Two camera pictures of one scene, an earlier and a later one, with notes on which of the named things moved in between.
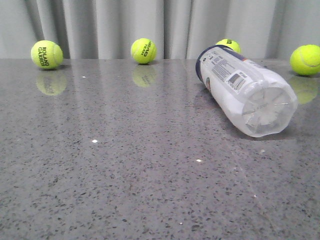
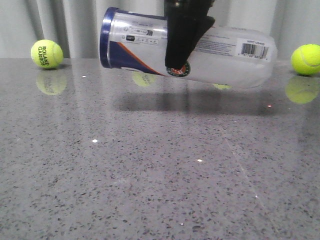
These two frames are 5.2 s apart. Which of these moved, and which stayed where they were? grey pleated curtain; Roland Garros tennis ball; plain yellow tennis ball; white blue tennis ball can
Moved: white blue tennis ball can
Stayed: grey pleated curtain; Roland Garros tennis ball; plain yellow tennis ball
